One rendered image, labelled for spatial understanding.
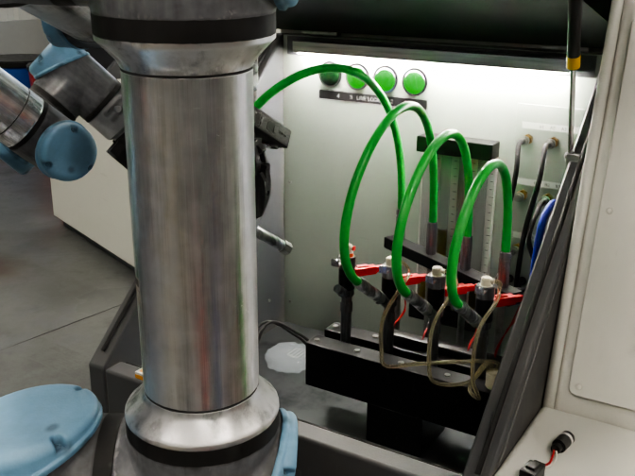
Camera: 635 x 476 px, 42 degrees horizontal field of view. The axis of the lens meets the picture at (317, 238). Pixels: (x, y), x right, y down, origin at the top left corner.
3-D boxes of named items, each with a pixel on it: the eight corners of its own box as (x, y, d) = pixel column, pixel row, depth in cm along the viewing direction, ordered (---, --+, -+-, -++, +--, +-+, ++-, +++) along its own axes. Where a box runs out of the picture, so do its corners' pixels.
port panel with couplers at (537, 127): (497, 276, 151) (511, 105, 141) (504, 270, 154) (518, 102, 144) (569, 290, 145) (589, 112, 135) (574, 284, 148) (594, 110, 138)
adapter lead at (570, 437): (533, 487, 103) (535, 473, 102) (517, 481, 104) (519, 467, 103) (575, 446, 111) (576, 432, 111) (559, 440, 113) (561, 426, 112)
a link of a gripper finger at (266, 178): (233, 215, 108) (232, 149, 105) (242, 212, 110) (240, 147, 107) (264, 221, 106) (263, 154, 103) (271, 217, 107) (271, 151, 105)
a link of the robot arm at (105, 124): (118, 87, 125) (128, 82, 118) (141, 108, 127) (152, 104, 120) (85, 124, 124) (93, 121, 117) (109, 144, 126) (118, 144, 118)
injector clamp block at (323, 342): (304, 419, 145) (304, 341, 141) (334, 396, 154) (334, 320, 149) (490, 482, 129) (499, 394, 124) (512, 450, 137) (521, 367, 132)
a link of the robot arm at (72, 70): (21, 76, 120) (60, 33, 122) (80, 127, 124) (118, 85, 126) (24, 71, 113) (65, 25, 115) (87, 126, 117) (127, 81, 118)
